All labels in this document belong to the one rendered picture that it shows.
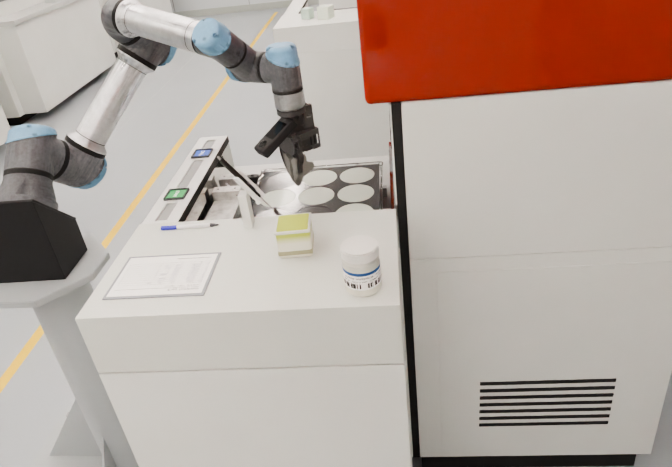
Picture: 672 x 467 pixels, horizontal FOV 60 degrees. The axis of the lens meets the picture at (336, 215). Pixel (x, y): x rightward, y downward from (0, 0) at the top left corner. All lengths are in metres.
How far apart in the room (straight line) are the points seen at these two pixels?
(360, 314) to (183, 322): 0.34
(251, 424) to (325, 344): 0.29
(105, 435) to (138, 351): 0.84
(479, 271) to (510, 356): 0.30
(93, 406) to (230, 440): 0.69
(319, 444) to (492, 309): 0.55
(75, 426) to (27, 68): 4.18
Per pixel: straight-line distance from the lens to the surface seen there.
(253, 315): 1.11
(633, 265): 1.55
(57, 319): 1.77
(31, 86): 5.97
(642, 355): 1.75
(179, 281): 1.23
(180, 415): 1.35
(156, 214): 1.53
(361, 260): 1.04
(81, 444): 2.29
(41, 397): 2.67
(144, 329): 1.20
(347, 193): 1.57
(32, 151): 1.68
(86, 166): 1.76
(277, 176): 1.73
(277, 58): 1.39
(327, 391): 1.22
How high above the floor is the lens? 1.64
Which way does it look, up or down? 30 degrees down
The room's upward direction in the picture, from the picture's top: 7 degrees counter-clockwise
